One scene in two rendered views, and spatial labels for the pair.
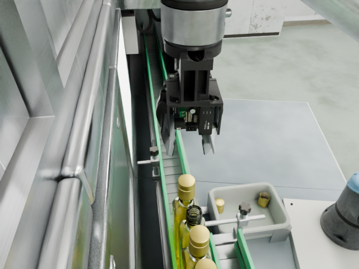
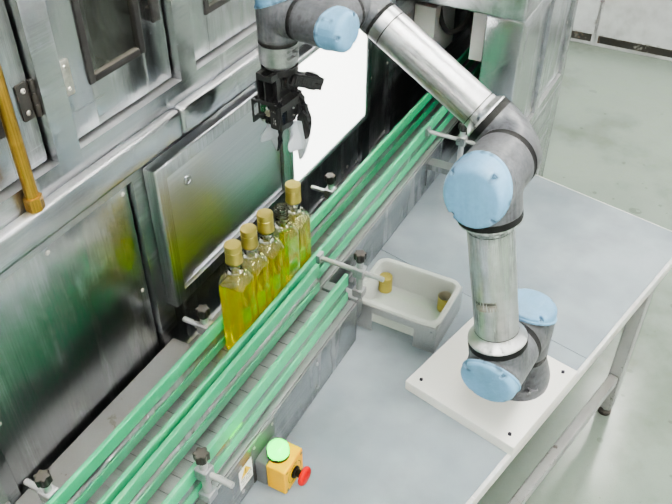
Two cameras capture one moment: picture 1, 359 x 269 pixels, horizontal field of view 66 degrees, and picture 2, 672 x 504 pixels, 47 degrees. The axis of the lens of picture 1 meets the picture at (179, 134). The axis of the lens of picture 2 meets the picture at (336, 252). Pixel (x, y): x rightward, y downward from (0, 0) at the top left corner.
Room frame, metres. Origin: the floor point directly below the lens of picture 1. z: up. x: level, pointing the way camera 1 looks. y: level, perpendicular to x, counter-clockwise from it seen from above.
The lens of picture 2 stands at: (-0.69, -0.90, 2.11)
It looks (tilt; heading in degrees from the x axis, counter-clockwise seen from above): 40 degrees down; 36
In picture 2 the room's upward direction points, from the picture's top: straight up
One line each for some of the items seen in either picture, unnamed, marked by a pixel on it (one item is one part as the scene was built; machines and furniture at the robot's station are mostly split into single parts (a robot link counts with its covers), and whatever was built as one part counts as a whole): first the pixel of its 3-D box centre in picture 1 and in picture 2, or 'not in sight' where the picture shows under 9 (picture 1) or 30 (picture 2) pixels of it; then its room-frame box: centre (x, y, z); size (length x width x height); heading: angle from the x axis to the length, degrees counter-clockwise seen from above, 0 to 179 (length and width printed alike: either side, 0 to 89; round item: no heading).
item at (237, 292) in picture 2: not in sight; (239, 309); (0.13, -0.05, 0.99); 0.06 x 0.06 x 0.21; 9
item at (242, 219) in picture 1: (232, 222); (350, 270); (0.41, -0.14, 0.95); 0.17 x 0.03 x 0.12; 98
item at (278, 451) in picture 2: not in sight; (278, 449); (-0.01, -0.26, 0.84); 0.04 x 0.04 x 0.03
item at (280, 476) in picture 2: not in sight; (280, 465); (-0.01, -0.26, 0.79); 0.07 x 0.07 x 0.07; 8
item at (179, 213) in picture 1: (185, 229); (295, 247); (0.36, -0.01, 0.99); 0.06 x 0.06 x 0.21; 9
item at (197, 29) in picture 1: (195, 21); (279, 52); (0.34, -0.02, 1.47); 0.08 x 0.08 x 0.05
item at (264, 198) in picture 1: (263, 199); (444, 302); (0.59, -0.29, 0.79); 0.04 x 0.04 x 0.04
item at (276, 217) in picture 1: (246, 213); (406, 302); (0.53, -0.22, 0.80); 0.22 x 0.17 x 0.09; 98
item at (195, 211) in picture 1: (194, 218); (281, 215); (0.30, -0.03, 1.12); 0.03 x 0.03 x 0.05
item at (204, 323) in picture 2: not in sight; (197, 328); (0.07, 0.02, 0.94); 0.07 x 0.04 x 0.13; 98
